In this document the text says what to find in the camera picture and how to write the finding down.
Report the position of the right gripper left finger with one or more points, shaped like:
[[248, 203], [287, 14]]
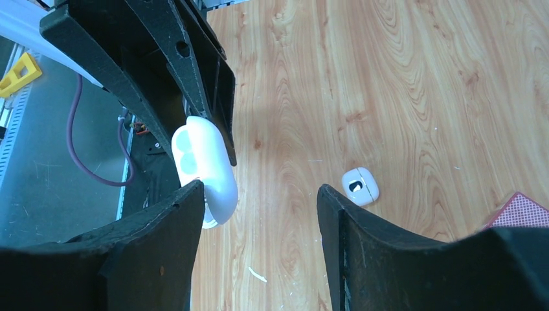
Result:
[[141, 262]]

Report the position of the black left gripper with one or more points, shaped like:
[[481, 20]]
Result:
[[154, 56]]

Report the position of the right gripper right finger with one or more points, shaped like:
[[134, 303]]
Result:
[[373, 264]]

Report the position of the white earbud charging case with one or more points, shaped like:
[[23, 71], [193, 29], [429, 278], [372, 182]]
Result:
[[360, 186]]

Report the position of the small white plastic sliver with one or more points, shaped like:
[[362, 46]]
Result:
[[257, 275]]

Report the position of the playing card box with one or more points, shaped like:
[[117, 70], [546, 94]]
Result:
[[518, 211]]

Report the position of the yellow plastic bracket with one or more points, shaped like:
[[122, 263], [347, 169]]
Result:
[[23, 72]]

